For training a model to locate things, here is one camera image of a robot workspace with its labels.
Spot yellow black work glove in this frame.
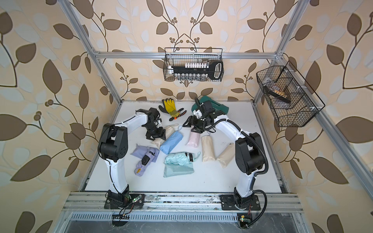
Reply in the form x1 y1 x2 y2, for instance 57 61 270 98
158 99 179 117

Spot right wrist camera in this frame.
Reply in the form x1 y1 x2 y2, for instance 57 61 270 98
193 108 205 118

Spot blue sleeved umbrella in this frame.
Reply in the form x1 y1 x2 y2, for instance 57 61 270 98
160 131 183 154

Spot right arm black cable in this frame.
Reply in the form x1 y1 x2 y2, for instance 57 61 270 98
203 117 269 228

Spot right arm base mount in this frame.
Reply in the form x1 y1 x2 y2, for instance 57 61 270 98
219 194 261 211

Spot green plastic tool case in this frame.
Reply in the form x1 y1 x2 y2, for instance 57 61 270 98
199 96 229 115

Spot aluminium front rail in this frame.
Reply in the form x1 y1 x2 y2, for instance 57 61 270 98
62 192 304 214

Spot beige sleeved umbrella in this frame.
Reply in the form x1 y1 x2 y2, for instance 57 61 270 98
151 123 183 149

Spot right wire basket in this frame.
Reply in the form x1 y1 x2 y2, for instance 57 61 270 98
256 61 325 127

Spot purple umbrella sleeve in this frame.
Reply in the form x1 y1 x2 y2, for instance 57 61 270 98
131 145 160 163

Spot cream sleeved umbrella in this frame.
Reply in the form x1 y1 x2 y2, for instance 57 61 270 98
217 143 235 169
201 136 216 162

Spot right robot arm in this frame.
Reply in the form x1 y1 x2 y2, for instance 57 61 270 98
183 98 269 201

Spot mint green umbrella sleeve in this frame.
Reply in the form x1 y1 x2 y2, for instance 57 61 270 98
163 163 194 178

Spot orange black pliers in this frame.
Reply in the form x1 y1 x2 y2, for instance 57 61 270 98
169 108 187 121

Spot purple umbrella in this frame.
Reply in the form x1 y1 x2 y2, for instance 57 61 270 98
134 151 154 177

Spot pink sleeved umbrella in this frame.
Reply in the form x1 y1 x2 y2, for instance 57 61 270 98
186 132 201 148

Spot tool in right basket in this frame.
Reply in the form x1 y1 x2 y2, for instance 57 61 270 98
263 85 291 103

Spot cream sleeved umbrella middle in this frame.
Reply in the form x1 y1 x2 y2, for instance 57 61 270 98
201 136 216 162

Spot cream sleeved umbrella right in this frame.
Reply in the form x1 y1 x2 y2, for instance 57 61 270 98
217 143 235 169

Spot back wire basket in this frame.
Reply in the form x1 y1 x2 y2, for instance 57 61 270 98
163 47 224 82

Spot black socket set holder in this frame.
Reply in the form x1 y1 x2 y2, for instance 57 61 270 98
164 60 224 81

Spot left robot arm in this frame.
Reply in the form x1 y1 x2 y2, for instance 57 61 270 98
98 108 166 194

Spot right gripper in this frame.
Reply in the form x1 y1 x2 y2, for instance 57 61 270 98
183 115 208 133

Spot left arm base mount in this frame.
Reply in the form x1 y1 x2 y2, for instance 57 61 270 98
104 190 145 209

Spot wire basket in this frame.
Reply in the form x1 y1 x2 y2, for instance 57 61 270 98
256 61 325 127
163 47 224 82

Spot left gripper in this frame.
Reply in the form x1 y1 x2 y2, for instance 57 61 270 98
143 122 167 139

